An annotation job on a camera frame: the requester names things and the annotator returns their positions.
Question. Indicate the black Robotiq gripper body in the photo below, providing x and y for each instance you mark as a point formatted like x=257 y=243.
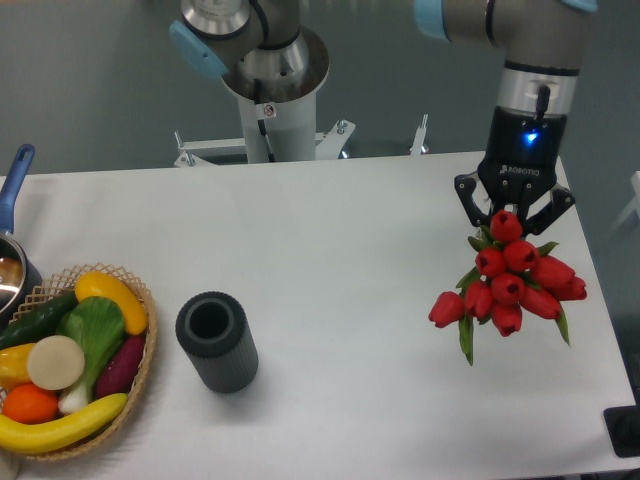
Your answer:
x=522 y=149

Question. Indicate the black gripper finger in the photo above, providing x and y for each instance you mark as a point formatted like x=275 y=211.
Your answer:
x=561 y=200
x=465 y=186

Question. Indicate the red tulip bouquet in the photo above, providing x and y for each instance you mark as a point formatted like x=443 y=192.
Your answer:
x=510 y=276

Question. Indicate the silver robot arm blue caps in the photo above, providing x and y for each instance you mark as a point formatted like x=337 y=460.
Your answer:
x=274 y=66

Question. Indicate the dark grey ribbed vase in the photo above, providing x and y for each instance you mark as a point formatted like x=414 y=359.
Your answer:
x=213 y=330

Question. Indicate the black device at table edge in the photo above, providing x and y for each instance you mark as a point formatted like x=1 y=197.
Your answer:
x=623 y=429

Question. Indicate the woven wicker basket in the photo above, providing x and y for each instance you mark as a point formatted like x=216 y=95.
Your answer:
x=63 y=282

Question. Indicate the yellow squash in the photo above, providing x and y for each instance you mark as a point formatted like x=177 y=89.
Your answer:
x=100 y=284

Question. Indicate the purple sweet potato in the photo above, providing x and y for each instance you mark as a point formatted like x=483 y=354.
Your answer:
x=119 y=374

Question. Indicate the green bok choy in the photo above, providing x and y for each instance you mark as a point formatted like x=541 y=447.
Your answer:
x=96 y=324

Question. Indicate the green cucumber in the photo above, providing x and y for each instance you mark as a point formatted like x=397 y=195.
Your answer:
x=39 y=323

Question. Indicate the beige round disc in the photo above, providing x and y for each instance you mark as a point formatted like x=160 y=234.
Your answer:
x=55 y=362

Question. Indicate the yellow bell pepper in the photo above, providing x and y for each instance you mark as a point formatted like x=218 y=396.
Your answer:
x=13 y=365

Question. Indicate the orange fruit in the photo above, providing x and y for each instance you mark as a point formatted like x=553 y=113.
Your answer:
x=30 y=404

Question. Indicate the yellow banana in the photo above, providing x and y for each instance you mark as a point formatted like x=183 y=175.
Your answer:
x=60 y=433

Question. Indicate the white metal base frame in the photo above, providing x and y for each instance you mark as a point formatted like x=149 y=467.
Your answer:
x=334 y=144

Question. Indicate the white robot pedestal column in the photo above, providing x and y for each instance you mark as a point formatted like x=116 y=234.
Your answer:
x=278 y=131

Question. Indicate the blue handled saucepan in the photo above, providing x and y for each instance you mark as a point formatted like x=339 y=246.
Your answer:
x=18 y=275

